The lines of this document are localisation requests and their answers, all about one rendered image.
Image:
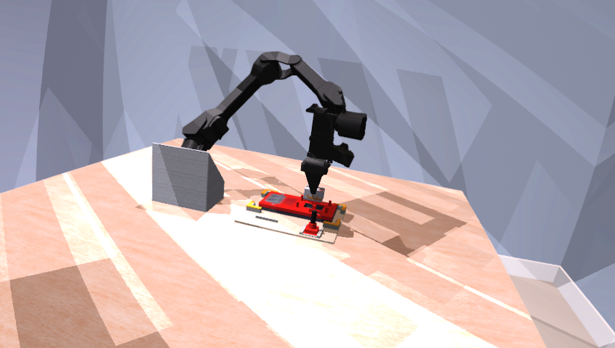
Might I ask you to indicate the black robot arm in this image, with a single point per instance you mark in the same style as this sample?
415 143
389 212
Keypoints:
202 133

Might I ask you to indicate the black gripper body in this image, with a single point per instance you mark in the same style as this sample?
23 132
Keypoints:
318 154

